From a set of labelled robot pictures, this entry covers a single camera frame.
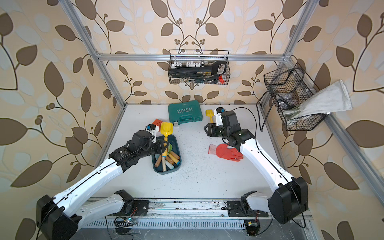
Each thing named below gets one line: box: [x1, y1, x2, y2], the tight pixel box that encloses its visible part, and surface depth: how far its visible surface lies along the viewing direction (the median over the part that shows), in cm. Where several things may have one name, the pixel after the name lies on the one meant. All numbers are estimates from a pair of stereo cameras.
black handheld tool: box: [168, 60, 227, 78], surface depth 85 cm
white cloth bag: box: [283, 79, 353, 118], surface depth 59 cm
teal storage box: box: [151, 134, 182, 175], surface depth 87 cm
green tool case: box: [168, 100, 203, 125], surface depth 114 cm
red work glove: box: [208, 143, 244, 162], surface depth 96 cm
